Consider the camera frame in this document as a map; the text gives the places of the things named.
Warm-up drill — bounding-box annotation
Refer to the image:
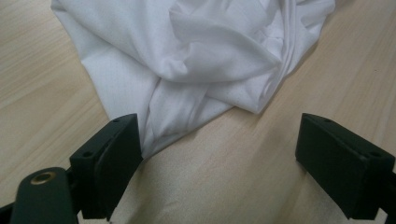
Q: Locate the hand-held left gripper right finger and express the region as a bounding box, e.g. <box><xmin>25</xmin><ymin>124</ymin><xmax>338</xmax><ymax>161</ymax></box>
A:
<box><xmin>294</xmin><ymin>112</ymin><xmax>396</xmax><ymax>220</ymax></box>

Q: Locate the white t-shirt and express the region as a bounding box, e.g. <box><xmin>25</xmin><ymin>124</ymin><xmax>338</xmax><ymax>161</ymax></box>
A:
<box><xmin>50</xmin><ymin>0</ymin><xmax>336</xmax><ymax>159</ymax></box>

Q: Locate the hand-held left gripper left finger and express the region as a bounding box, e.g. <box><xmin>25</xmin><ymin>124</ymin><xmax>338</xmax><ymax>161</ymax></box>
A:
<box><xmin>69</xmin><ymin>113</ymin><xmax>145</xmax><ymax>221</ymax></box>

